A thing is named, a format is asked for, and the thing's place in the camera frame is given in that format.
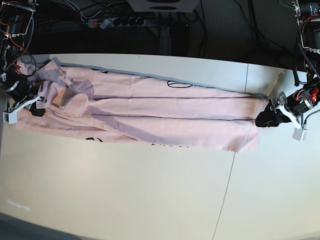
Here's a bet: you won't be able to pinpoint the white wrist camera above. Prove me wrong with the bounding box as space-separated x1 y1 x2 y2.
292 128 308 142
3 111 18 125

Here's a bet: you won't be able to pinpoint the pink T-shirt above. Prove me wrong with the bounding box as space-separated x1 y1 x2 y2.
13 60 267 152

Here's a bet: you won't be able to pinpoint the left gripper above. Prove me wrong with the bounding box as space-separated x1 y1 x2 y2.
255 82 320 128

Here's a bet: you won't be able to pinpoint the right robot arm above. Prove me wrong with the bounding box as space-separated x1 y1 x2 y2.
0 0 47 121

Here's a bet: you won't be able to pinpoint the black power strip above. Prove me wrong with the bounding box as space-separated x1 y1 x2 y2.
87 16 146 30

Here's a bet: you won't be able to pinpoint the grey camera stand base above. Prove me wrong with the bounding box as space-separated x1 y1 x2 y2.
127 0 200 13

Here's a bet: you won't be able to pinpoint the black power adapter box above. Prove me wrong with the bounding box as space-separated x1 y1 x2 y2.
171 21 190 34

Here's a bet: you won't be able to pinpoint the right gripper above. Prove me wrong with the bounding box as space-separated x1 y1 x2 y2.
0 72 47 117

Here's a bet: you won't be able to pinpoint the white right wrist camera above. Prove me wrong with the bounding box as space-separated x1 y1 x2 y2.
3 111 18 125

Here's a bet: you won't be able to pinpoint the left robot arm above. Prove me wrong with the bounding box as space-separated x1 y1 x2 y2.
255 0 320 130

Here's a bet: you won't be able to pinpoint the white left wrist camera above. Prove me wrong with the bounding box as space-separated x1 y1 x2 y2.
292 128 308 142

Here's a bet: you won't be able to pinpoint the metal table leg column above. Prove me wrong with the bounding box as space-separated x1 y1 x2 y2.
159 27 171 56

